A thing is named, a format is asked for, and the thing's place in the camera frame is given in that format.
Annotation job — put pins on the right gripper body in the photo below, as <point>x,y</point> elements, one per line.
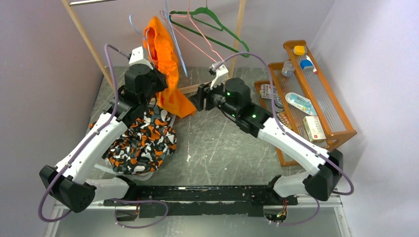
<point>215,97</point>

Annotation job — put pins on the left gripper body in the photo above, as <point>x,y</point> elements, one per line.
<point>158,84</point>

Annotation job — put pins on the orange shorts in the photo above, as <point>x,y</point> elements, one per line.
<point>162,51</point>

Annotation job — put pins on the patterned dark shorts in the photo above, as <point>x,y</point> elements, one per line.
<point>144,144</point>

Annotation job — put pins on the pink hanger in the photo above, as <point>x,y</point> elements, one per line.
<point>194,29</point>

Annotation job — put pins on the orange wooden shelf rack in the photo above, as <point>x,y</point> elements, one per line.
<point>315,87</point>

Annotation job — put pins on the green plastic hanger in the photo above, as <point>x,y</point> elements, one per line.
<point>242,43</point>

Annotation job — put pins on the white plastic basket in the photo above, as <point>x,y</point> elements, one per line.
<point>131,173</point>

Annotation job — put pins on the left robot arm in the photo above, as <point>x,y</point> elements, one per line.
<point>68,181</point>

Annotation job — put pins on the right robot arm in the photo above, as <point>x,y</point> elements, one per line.
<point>232,97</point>

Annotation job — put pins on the wooden clothes rack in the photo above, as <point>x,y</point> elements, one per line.
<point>185,90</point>

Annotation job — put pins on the snack packet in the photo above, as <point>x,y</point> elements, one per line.
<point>267,91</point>

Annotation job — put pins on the orange pill blister strip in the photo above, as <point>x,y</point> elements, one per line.
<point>284,119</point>

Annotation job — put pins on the small plastic bottle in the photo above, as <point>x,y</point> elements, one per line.
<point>288,69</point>

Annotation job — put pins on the yellow sponge block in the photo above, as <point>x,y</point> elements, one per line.
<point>299,50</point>

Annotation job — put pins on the blue eraser block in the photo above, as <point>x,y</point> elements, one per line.
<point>305,65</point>

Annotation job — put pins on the red white marker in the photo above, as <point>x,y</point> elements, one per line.
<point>314,69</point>

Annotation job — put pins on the white red box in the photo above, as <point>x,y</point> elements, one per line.
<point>314,129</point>

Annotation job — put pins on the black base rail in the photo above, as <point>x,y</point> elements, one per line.
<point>206,200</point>

